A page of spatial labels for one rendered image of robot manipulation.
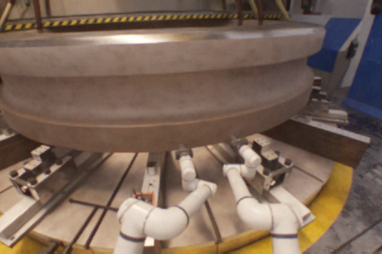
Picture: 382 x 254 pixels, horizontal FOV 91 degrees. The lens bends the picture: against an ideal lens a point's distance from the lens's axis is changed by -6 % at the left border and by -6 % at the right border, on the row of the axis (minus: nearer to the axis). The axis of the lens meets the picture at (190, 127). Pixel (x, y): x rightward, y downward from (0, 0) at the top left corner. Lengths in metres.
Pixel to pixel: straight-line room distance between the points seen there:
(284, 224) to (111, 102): 1.45
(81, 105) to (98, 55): 0.56
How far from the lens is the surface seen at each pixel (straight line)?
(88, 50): 1.54
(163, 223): 0.86
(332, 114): 3.98
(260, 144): 1.94
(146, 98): 1.66
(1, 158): 3.27
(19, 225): 2.33
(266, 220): 1.02
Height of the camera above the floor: 1.90
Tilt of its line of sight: 30 degrees down
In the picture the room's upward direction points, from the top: 1 degrees counter-clockwise
